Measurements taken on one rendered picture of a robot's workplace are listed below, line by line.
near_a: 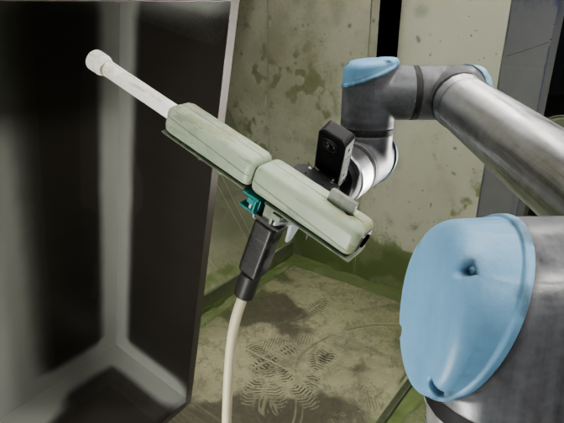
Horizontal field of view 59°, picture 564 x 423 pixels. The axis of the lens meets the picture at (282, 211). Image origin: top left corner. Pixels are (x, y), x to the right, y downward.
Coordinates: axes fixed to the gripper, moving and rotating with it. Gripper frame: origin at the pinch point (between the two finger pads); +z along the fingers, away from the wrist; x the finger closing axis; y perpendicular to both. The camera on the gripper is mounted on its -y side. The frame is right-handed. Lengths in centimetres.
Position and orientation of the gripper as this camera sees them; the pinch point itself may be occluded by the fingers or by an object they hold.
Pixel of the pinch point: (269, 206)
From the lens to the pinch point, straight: 62.9
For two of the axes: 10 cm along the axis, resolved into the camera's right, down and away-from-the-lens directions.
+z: -5.4, 3.1, -7.8
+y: -3.4, 7.7, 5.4
